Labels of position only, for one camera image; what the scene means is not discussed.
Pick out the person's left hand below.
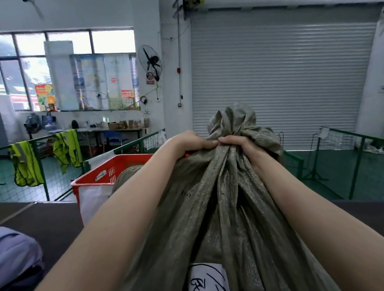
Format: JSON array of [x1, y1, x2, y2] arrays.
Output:
[[166, 129, 220, 161]]

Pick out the person's right hand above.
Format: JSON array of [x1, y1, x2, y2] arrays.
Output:
[[218, 133, 268, 170]]

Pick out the person's left forearm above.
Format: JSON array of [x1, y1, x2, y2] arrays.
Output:
[[7, 141, 192, 291]]

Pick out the person's right forearm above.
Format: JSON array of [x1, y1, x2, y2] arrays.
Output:
[[252, 145, 384, 291]]

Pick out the grey roller shutter door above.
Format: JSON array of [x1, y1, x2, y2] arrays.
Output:
[[186, 2, 384, 158]]

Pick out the rounded grey-green woven sack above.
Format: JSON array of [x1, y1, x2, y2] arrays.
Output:
[[110, 165, 145, 194]]

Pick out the cardboard box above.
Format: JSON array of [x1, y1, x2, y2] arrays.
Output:
[[108, 120, 129, 131]]

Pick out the blue chair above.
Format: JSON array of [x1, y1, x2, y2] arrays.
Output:
[[102, 130, 129, 148]]

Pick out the wooden work table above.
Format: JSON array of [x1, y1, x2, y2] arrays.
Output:
[[48, 122, 151, 159]]

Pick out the red plastic crate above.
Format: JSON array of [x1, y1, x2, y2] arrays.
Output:
[[69, 152, 157, 206]]

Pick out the pale notice boards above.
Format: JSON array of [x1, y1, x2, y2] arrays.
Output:
[[70, 51, 136, 113]]

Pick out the green metal railing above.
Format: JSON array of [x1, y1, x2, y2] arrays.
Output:
[[281, 123, 384, 205]]

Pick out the white crate liner bag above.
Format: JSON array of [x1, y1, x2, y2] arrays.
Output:
[[78, 184, 117, 227]]

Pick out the white handwritten sack label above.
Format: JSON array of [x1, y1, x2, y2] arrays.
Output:
[[186, 261, 231, 291]]

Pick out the yellow shutter motor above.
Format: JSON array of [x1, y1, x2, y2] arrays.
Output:
[[172, 0, 208, 20]]

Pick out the yellow high-visibility vest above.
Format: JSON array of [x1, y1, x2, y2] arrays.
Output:
[[52, 129, 84, 175], [9, 140, 46, 189]]

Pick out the white scraps pile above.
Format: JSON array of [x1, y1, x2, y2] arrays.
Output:
[[355, 137, 384, 156]]

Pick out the white panel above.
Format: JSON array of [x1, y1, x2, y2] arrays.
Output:
[[44, 39, 80, 113]]

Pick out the orange fruit poster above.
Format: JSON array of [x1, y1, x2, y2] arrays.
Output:
[[34, 83, 58, 112]]

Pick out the dark conveyor belt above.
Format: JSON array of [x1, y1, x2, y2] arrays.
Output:
[[0, 178, 384, 291]]

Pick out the black standing fan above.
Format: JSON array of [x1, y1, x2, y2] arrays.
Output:
[[23, 112, 44, 140]]

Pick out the large multi-pane window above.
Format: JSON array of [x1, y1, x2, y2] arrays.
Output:
[[0, 24, 140, 118]]

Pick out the pale purple bag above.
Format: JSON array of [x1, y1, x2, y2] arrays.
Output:
[[0, 224, 46, 291]]

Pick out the black wall fan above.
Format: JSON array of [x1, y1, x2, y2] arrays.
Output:
[[137, 43, 164, 83]]

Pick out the green wire mesh fence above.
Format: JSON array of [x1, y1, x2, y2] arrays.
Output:
[[0, 127, 169, 205]]

